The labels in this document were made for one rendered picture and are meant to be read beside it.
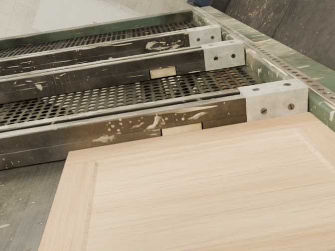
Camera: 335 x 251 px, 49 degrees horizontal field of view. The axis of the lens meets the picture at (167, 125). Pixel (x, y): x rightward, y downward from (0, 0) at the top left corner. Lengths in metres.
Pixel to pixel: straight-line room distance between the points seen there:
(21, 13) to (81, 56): 4.57
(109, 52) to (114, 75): 0.31
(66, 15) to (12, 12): 1.72
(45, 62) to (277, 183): 1.09
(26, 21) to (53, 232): 5.52
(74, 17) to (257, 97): 3.80
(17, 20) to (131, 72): 4.95
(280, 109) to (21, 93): 0.77
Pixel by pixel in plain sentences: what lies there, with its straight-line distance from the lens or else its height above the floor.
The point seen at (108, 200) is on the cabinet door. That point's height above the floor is 1.23.
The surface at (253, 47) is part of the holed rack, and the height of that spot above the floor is 0.89.
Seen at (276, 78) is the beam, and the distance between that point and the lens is 0.93.
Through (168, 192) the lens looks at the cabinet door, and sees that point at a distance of 0.56.
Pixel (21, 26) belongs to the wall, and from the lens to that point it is 6.01.
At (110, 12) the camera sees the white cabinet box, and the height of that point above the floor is 1.30.
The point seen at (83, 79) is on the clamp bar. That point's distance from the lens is 1.14.
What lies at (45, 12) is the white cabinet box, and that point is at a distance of 4.47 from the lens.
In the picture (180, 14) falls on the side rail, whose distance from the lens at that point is 2.13.
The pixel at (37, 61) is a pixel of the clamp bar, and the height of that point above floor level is 1.50.
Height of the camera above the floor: 1.32
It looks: 15 degrees down
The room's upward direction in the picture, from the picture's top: 69 degrees counter-clockwise
